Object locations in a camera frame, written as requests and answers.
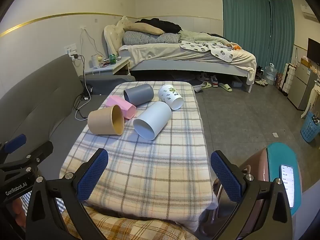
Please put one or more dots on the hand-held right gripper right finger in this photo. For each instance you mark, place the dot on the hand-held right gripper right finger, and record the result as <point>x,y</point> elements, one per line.
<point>226,180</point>

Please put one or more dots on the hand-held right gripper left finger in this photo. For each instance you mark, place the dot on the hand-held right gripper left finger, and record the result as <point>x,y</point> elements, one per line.
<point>92,178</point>

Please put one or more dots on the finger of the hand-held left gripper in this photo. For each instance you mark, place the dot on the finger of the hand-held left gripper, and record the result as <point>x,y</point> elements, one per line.
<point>15,140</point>
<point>37,152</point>

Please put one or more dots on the tan cup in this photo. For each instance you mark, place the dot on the tan cup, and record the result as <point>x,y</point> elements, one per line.
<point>102,121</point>

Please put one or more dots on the pink cup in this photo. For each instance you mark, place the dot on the pink cup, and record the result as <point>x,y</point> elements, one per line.
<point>120,103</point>

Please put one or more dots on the pale blue cup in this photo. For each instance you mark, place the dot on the pale blue cup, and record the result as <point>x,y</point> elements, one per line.
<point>155,117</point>

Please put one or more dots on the grey cup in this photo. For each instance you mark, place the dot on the grey cup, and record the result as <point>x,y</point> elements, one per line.
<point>140,93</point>

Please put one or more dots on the white printed cup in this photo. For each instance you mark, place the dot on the white printed cup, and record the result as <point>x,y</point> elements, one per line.
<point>170,95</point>

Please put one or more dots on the pink stool with teal seat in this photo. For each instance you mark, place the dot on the pink stool with teal seat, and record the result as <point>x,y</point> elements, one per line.
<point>257,162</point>

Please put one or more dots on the grey sofa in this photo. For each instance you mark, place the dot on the grey sofa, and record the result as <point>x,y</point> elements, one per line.
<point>37,100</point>

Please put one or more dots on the smartphone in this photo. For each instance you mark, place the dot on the smartphone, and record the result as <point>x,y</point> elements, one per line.
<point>288,185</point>

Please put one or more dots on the plaid pants leg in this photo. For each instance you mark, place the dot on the plaid pants leg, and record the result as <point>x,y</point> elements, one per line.
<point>130,230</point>

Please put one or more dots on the plaid blanket-covered table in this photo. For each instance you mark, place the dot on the plaid blanket-covered table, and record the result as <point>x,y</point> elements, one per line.
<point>155,167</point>

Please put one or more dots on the white paper slip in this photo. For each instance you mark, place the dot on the white paper slip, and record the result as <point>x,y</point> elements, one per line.
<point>275,134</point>

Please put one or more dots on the green slipper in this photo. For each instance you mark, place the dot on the green slipper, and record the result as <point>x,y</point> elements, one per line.
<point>206,85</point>
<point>225,87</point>

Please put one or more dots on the blue laundry basket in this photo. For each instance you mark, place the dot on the blue laundry basket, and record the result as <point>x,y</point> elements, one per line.
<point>308,130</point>

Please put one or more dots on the white sneakers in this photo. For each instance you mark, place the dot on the white sneakers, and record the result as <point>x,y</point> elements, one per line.
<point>213,81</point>

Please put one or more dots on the beige sandals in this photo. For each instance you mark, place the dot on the beige sandals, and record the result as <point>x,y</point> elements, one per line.
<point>261,82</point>

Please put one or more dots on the white cylinder container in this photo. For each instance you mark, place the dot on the white cylinder container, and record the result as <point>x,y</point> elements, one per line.
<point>94,61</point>

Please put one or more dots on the white nightstand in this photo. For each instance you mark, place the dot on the white nightstand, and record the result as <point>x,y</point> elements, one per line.
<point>110,68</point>

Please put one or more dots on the dark patterned bag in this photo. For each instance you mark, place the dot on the dark patterned bag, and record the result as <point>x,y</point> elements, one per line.
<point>279,80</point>

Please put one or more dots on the clear water jug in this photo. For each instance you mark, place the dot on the clear water jug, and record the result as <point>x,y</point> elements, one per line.
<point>270,75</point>

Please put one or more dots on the grey small fridge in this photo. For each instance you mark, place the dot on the grey small fridge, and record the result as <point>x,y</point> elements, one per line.
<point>300,90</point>

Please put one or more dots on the white suitcase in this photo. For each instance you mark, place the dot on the white suitcase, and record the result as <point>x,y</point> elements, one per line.
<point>287,78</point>

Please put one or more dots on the green can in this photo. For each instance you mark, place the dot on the green can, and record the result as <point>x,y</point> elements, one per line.
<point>112,58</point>

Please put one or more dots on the printed white quilt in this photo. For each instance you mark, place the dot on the printed white quilt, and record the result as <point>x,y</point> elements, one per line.
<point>207,48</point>

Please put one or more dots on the bed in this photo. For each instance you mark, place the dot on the bed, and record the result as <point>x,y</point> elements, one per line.
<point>175,55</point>

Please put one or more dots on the cardboard box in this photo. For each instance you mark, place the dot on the cardboard box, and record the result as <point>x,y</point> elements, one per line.
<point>305,62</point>

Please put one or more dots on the checkered pillow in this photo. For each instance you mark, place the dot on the checkered pillow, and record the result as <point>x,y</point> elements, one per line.
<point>150,38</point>

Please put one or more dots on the black television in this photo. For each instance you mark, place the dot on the black television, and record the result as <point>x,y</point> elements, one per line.
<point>314,51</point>

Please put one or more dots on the teal curtain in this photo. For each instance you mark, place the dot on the teal curtain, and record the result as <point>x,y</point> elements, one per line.
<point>245,25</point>

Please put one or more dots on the tan pillow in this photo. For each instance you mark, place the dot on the tan pillow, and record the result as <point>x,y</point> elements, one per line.
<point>147,28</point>

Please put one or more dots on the black clothing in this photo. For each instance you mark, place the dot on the black clothing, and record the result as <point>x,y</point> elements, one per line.
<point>165,25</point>

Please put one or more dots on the white air conditioner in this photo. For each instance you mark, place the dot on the white air conditioner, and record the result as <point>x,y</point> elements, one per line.
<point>308,12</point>

